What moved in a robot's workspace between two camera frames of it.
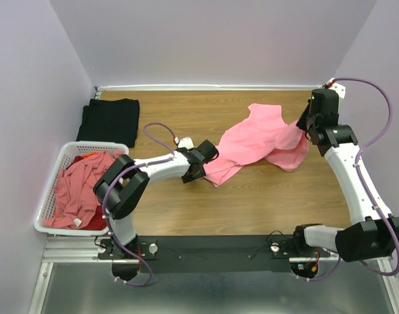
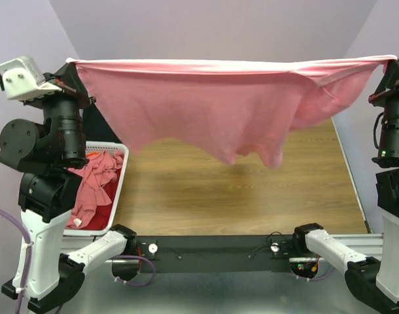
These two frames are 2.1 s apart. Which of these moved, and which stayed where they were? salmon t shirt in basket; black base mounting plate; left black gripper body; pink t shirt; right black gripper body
Moved: pink t shirt; left black gripper body; right black gripper body
Stayed: salmon t shirt in basket; black base mounting plate
